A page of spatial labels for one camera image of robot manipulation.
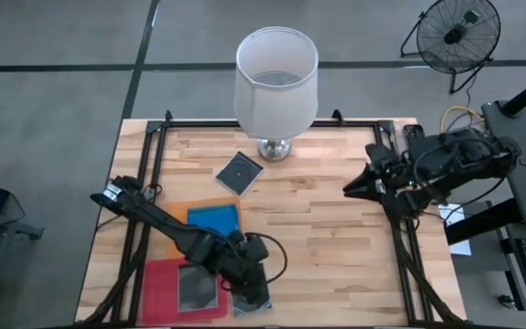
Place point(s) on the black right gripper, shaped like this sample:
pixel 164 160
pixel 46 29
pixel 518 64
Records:
pixel 391 173

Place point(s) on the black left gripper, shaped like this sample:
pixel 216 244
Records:
pixel 247 274

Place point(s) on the clear CD jewel case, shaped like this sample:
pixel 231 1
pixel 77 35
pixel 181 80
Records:
pixel 265 305
pixel 240 173
pixel 196 290

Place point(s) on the blue blu-ray case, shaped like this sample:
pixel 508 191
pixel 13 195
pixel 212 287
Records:
pixel 215 219

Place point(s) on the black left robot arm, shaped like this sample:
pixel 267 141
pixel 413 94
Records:
pixel 176 230

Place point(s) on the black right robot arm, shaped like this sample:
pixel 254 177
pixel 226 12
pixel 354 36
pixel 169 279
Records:
pixel 450 160

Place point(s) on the orange plastic tray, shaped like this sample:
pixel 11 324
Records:
pixel 175 249

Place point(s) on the pink-red plastic tray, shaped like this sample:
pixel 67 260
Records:
pixel 158 297

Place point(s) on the white paper sheet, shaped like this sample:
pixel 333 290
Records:
pixel 459 244

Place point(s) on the silver lamp with white shade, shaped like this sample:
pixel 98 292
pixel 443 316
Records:
pixel 274 105

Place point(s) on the black floor fan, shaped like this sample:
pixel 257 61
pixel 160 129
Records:
pixel 455 34

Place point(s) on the black equipment stand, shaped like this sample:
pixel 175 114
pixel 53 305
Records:
pixel 28 232

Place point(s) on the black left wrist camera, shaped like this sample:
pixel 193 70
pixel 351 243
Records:
pixel 255 248

